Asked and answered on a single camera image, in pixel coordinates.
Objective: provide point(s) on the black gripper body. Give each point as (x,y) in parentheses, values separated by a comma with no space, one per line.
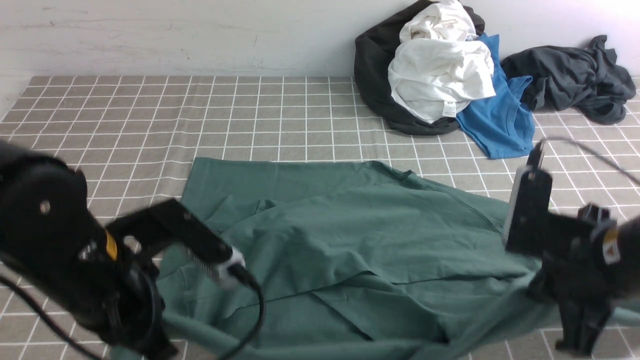
(119,299)

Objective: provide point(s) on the white crumpled shirt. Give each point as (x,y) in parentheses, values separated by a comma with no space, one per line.
(440,65)

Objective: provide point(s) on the green long-sleeve top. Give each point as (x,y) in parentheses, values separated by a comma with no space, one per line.
(360,261)

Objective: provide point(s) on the blue t-shirt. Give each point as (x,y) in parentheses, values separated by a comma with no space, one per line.
(501,125)

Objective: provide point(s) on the dark grey crumpled garment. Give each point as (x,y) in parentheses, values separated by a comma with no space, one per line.
(587,79)

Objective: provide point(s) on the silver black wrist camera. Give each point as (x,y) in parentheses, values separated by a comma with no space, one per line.
(169,223)

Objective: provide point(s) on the black crumpled garment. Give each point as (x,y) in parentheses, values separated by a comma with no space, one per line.
(374,51)

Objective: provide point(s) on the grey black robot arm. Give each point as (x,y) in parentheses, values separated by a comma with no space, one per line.
(50,238)

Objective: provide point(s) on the second grey robot arm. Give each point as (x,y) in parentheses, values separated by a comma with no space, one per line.
(621,249)

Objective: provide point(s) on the grey checked tablecloth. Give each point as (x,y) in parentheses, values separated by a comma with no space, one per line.
(136,137)

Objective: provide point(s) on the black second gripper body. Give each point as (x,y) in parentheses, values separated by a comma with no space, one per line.
(573,275)

